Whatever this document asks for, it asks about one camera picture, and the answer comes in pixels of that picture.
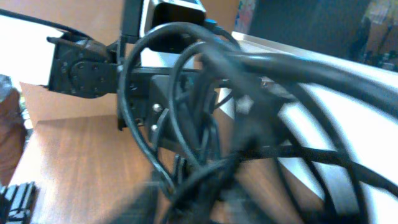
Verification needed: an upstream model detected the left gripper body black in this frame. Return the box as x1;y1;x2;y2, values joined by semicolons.
116;34;218;150

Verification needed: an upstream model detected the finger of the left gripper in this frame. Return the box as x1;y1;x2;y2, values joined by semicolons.
149;75;218;149

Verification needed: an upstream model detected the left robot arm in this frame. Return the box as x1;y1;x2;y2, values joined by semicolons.
47;33;178;142

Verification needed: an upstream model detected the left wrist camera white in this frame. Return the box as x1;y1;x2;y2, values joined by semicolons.
139;0;206;54

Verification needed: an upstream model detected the left camera cable black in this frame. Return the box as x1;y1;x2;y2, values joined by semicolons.
1;9;93;40

